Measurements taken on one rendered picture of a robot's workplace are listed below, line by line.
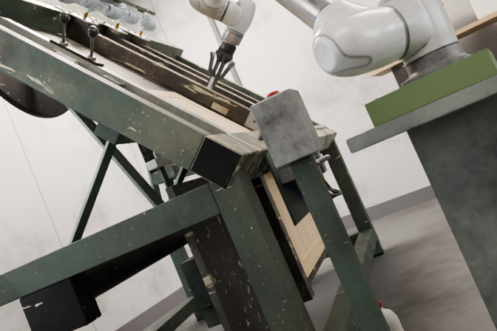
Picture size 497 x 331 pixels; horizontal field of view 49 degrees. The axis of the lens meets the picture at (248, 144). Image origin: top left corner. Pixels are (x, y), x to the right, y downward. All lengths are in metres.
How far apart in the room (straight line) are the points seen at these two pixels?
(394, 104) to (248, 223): 0.49
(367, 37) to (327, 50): 0.10
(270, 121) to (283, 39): 3.75
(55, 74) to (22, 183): 2.67
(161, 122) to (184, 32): 4.16
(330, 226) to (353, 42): 0.47
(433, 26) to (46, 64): 1.09
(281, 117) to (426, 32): 0.44
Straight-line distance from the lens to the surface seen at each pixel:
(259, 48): 5.23
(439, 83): 1.42
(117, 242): 1.61
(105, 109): 1.59
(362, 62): 1.42
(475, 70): 1.42
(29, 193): 4.29
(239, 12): 2.42
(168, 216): 1.53
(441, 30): 1.54
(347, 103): 4.93
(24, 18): 2.48
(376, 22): 1.44
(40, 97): 2.92
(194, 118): 1.74
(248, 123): 2.30
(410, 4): 1.53
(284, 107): 1.40
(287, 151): 1.40
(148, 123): 1.52
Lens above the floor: 0.75
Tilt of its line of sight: 4 degrees up
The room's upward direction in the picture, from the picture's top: 23 degrees counter-clockwise
